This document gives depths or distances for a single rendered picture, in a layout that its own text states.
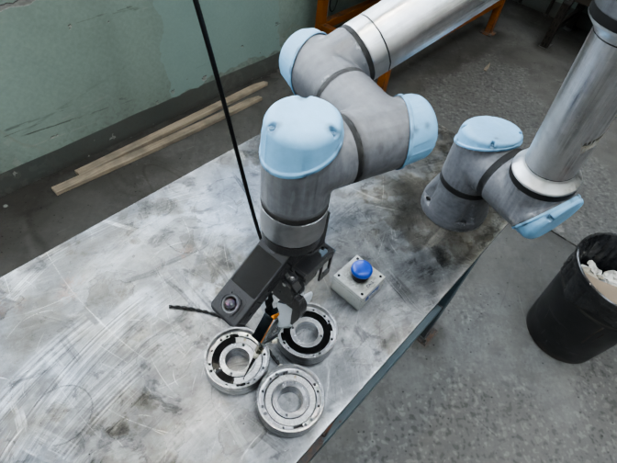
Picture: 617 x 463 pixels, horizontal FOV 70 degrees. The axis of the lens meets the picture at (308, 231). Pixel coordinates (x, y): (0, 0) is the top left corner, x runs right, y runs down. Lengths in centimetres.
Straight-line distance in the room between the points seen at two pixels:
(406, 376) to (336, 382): 95
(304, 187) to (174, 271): 52
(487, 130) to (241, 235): 53
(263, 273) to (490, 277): 163
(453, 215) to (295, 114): 65
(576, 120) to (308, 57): 41
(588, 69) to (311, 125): 44
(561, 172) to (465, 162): 19
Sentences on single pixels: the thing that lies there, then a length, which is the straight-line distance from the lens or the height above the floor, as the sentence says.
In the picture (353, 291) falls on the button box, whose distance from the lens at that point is 82.
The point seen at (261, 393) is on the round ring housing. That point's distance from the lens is 74.
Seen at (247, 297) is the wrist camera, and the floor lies 107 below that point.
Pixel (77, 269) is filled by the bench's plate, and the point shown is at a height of 80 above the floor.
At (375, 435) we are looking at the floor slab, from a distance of 162.
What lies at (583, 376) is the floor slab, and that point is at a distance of 203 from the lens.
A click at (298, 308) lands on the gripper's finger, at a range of 57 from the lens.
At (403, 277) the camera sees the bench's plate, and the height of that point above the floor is 80.
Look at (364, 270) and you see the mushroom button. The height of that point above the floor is 87.
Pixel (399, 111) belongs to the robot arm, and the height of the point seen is 127.
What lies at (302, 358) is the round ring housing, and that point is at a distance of 75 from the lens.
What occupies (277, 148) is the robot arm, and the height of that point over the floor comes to 127.
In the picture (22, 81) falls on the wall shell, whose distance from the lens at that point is 214.
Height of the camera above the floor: 153
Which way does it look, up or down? 50 degrees down
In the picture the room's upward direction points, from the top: 8 degrees clockwise
